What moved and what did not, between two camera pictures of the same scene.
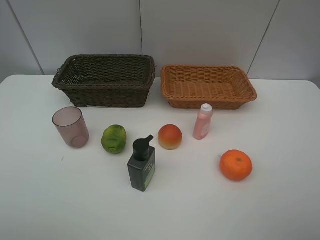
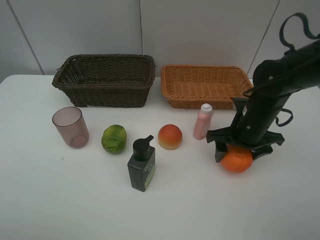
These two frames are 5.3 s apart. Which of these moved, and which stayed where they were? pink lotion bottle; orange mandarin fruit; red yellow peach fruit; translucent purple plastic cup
Moved: orange mandarin fruit
Stayed: red yellow peach fruit; translucent purple plastic cup; pink lotion bottle
